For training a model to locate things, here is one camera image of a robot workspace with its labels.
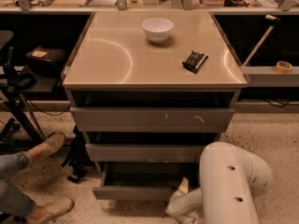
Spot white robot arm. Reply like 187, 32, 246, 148
165, 142, 273, 224

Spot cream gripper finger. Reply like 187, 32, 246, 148
178, 177, 189, 194

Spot black snack packet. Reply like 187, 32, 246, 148
182, 50, 208, 74

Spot grey drawer cabinet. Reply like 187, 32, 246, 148
61, 8, 249, 202

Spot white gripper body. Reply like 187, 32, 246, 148
165, 189, 192, 218

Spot tan tape roll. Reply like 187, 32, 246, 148
275, 61, 292, 74

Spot tan lower shoe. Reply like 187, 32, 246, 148
26, 197, 74, 224

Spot grey bottom drawer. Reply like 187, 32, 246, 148
93, 162, 199, 202

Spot blue jeans leg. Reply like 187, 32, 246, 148
0, 151, 32, 177
0, 178, 36, 217

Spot black bag with label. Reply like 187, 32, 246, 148
25, 47, 68, 77

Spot grey top drawer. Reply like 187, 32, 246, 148
70, 107, 234, 133

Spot grey middle drawer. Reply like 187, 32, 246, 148
86, 144, 205, 162

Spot black headphones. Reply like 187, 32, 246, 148
3, 63, 36, 90

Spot grey drawer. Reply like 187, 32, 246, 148
86, 144, 205, 162
93, 162, 199, 202
70, 107, 234, 133

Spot tan upper shoe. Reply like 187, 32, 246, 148
28, 132, 65, 163

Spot tan shoe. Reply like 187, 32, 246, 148
26, 197, 74, 224
28, 132, 65, 163

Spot blue jeans lower leg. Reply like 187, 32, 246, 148
0, 178, 36, 217

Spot blue jeans upper leg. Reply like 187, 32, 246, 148
0, 151, 32, 177

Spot white ceramic bowl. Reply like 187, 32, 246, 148
142, 18, 174, 44

